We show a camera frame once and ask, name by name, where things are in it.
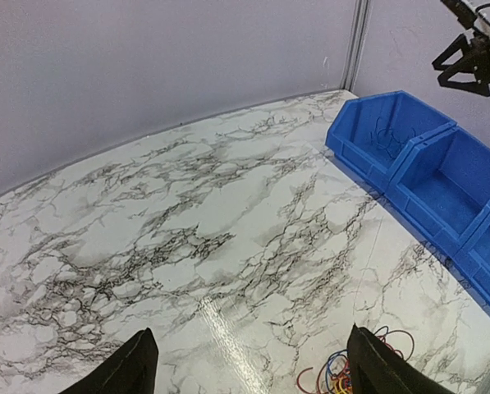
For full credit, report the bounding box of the far blue storage bin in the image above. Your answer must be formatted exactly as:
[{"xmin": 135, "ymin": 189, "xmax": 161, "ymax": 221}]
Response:
[{"xmin": 325, "ymin": 91, "xmax": 456, "ymax": 194}]

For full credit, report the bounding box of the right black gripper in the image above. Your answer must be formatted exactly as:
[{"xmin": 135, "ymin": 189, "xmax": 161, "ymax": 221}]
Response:
[{"xmin": 432, "ymin": 34, "xmax": 490, "ymax": 97}]

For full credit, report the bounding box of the middle blue storage bin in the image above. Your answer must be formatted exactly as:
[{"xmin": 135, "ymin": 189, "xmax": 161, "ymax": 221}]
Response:
[{"xmin": 386, "ymin": 126, "xmax": 490, "ymax": 256}]

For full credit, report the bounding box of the right aluminium corner post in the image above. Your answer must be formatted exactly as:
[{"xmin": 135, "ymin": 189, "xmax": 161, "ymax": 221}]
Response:
[{"xmin": 340, "ymin": 0, "xmax": 371, "ymax": 91}]

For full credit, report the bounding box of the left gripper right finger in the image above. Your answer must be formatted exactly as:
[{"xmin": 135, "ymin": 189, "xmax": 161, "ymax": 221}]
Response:
[{"xmin": 347, "ymin": 325, "xmax": 452, "ymax": 394}]

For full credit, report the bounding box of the red cable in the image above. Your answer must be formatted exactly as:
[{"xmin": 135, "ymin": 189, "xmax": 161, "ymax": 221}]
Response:
[{"xmin": 296, "ymin": 326, "xmax": 416, "ymax": 394}]

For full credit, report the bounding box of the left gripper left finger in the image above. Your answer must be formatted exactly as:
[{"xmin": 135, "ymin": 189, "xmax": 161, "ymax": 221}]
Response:
[{"xmin": 62, "ymin": 328, "xmax": 159, "ymax": 394}]

